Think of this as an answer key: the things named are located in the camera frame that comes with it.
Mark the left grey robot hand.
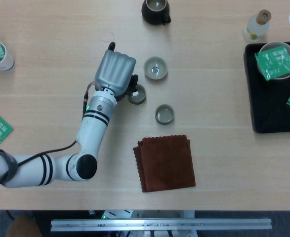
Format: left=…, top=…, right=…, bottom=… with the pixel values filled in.
left=94, top=42, right=139, bottom=96

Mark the cylindrical grey teacup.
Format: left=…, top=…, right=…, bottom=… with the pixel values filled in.
left=127, top=83, right=147, bottom=105
left=155, top=104, right=175, bottom=125

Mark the wide grey tea bowl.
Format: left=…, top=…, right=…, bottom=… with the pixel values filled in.
left=143, top=56, right=168, bottom=80

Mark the black ceramic pitcher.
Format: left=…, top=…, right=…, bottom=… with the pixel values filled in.
left=141, top=0, right=172, bottom=26

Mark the white paper cup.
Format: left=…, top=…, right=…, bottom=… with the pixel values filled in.
left=0, top=41, right=15, bottom=72

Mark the brown folded cloth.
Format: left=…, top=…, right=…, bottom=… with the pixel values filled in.
left=132, top=134, right=197, bottom=193

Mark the frosted bottle with wooden cap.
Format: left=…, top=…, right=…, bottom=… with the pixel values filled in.
left=242, top=9, right=272, bottom=42

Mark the black plastic tray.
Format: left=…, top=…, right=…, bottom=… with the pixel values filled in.
left=243, top=40, right=290, bottom=134

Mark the brown object on floor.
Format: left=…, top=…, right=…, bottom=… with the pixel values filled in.
left=6, top=216, right=43, bottom=237

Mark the short wrist cable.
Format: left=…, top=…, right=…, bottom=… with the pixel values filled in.
left=82, top=82, right=103, bottom=117

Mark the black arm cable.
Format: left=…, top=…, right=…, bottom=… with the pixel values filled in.
left=0, top=140, right=78, bottom=213

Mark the aluminium profile rail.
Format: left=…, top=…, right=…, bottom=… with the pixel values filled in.
left=50, top=218, right=273, bottom=232

